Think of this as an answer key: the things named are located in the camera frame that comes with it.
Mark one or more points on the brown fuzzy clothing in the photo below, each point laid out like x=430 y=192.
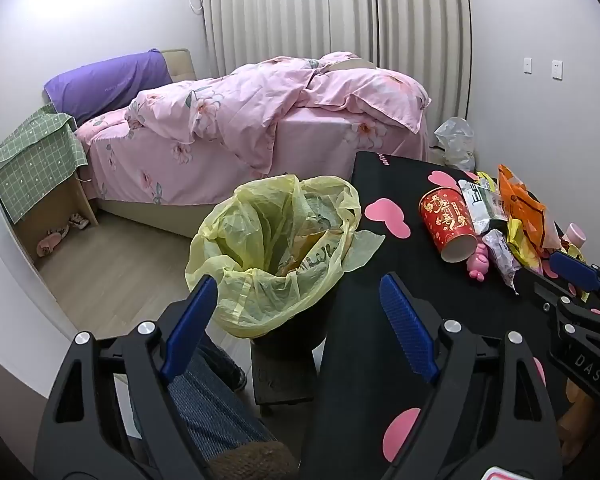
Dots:
x=255 y=462

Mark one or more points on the dark wooden stool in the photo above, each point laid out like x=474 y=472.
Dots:
x=280 y=380

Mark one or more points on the wooden nightstand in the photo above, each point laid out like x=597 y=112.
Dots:
x=50 y=205

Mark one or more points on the red paper cup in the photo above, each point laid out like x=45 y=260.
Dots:
x=445 y=220

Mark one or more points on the black trash bin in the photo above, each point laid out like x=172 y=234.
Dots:
x=300 y=330

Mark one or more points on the white wall socket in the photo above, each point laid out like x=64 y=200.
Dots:
x=556 y=69

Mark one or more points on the pink slippers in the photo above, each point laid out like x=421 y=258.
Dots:
x=52 y=242

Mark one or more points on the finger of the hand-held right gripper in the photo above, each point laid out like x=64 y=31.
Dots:
x=565 y=315
x=575 y=269

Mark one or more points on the green checked cloth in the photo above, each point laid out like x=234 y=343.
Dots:
x=30 y=160

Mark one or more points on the orange snack packet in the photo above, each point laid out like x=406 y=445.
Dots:
x=522 y=205

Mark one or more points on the person's right hand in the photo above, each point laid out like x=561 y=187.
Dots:
x=577 y=425

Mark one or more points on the green yellow snack packet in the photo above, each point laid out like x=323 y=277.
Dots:
x=485 y=179

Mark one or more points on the pink caterpillar toy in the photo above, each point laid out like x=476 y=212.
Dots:
x=480 y=262

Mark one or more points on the white plastic bag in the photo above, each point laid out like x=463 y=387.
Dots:
x=455 y=142

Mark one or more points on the purple pillow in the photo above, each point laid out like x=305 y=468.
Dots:
x=105 y=82

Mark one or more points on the white ribbed wardrobe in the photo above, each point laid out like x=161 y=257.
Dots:
x=280 y=10

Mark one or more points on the person's leg in jeans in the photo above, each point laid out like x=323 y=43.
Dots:
x=205 y=410

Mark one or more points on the white wall switch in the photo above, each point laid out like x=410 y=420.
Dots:
x=528 y=65

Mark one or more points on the white shoes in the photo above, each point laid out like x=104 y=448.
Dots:
x=79 y=221

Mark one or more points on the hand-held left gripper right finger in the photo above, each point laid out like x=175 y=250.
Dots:
x=410 y=330

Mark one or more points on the beige flat cardboard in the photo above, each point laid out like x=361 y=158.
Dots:
x=352 y=64

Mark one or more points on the pink plastic bottle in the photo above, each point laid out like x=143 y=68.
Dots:
x=575 y=234

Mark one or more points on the person's dark shoe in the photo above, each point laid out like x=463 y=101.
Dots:
x=236 y=375

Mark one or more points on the yellow plastic bin bag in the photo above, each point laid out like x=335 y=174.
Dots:
x=240 y=305

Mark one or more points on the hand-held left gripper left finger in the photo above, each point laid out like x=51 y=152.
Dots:
x=190 y=330

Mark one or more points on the white colourful snack packet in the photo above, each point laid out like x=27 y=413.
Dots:
x=500 y=257

